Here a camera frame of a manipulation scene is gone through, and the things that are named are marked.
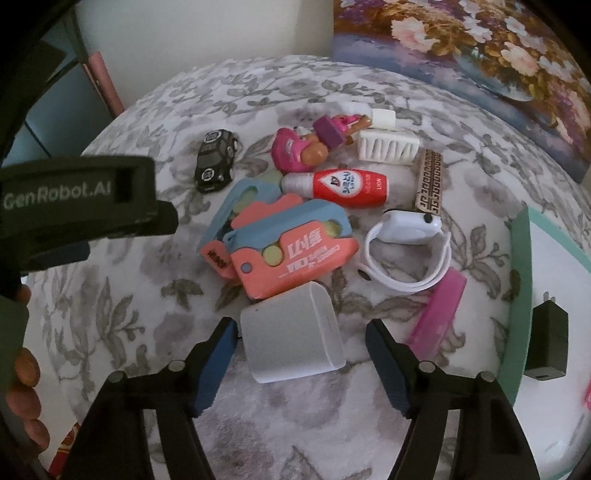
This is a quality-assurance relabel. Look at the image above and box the black toy car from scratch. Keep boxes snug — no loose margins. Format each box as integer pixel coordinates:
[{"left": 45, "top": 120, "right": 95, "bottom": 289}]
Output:
[{"left": 193, "top": 129, "right": 240, "bottom": 193}]

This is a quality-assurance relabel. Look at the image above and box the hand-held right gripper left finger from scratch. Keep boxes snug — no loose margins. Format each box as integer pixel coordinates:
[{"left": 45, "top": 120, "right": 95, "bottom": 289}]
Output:
[{"left": 62, "top": 316, "right": 241, "bottom": 480}]

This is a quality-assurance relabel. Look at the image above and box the person's left hand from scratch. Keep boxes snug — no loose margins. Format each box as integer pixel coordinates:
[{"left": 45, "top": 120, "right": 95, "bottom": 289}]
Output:
[{"left": 4, "top": 282, "right": 51, "bottom": 455}]

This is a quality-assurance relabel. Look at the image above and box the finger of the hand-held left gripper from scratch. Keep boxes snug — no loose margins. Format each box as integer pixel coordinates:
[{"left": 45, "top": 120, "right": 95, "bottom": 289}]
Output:
[{"left": 21, "top": 240, "right": 92, "bottom": 274}]

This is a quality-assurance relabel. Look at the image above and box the blue cabinet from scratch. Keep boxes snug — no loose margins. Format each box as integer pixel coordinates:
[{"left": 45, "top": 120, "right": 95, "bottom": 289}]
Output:
[{"left": 0, "top": 9, "right": 116, "bottom": 162}]

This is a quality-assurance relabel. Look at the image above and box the flower painting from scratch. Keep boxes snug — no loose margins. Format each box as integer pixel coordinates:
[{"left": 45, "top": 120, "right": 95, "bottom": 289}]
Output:
[{"left": 332, "top": 0, "right": 591, "bottom": 183}]

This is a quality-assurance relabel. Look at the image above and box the pink comb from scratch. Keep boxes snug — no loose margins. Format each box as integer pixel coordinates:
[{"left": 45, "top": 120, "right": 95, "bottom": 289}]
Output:
[{"left": 406, "top": 268, "right": 468, "bottom": 361}]

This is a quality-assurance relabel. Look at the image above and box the white bristle brush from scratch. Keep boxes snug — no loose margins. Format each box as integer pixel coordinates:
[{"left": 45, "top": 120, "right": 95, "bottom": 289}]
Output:
[{"left": 358, "top": 128, "right": 421, "bottom": 164}]

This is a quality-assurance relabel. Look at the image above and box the grey floral blanket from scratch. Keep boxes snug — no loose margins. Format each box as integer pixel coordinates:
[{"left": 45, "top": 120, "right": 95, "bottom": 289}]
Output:
[{"left": 28, "top": 55, "right": 591, "bottom": 480}]

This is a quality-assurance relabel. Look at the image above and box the pink doll toy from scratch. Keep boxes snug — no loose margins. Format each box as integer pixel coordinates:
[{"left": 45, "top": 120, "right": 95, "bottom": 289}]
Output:
[{"left": 271, "top": 113, "right": 370, "bottom": 178}]

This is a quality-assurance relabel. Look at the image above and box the black power adapter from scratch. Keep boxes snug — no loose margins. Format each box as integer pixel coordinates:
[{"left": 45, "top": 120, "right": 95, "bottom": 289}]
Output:
[{"left": 524, "top": 293, "right": 570, "bottom": 381}]

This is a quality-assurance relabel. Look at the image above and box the gold patterned comb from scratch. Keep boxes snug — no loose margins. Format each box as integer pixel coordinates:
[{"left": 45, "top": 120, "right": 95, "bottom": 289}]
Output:
[{"left": 412, "top": 150, "right": 445, "bottom": 217}]

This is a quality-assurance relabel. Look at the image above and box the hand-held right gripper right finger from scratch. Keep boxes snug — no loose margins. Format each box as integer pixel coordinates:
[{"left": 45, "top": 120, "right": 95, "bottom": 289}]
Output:
[{"left": 365, "top": 318, "right": 532, "bottom": 480}]

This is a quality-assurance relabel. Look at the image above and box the white ring toy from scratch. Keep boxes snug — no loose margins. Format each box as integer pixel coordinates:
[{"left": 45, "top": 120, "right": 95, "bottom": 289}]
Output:
[{"left": 364, "top": 209, "right": 452, "bottom": 292}]

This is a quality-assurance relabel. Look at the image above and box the red printed packet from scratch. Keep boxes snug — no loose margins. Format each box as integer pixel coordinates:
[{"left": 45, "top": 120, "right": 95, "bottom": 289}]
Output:
[{"left": 48, "top": 422, "right": 81, "bottom": 478}]

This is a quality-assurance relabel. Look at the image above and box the pink board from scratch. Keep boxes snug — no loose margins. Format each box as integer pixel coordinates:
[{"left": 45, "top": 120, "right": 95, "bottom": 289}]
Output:
[{"left": 83, "top": 51, "right": 125, "bottom": 116}]

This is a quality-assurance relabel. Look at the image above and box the pink and blue toy knife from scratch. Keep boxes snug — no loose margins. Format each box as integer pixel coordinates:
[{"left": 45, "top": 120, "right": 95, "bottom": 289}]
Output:
[
  {"left": 199, "top": 179, "right": 303, "bottom": 281},
  {"left": 224, "top": 199, "right": 360, "bottom": 301}
]

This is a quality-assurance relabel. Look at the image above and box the red and white bottle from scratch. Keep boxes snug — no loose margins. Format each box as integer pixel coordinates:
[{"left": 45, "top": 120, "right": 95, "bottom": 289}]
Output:
[{"left": 281, "top": 168, "right": 389, "bottom": 209}]

